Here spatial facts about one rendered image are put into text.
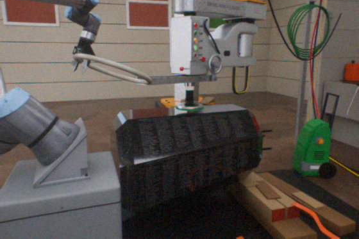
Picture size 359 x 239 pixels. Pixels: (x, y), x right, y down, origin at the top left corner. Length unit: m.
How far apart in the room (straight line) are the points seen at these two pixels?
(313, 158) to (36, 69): 6.75
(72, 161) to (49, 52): 7.15
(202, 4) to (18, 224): 1.72
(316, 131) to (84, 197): 2.67
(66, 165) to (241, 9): 1.91
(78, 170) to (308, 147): 2.64
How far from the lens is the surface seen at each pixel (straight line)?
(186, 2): 2.18
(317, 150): 3.44
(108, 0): 8.32
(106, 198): 1.12
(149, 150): 2.01
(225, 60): 2.44
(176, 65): 2.24
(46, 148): 1.17
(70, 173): 1.18
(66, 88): 8.27
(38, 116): 1.16
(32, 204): 1.13
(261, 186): 2.62
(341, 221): 2.63
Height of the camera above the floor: 1.33
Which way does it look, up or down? 11 degrees down
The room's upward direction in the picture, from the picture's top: straight up
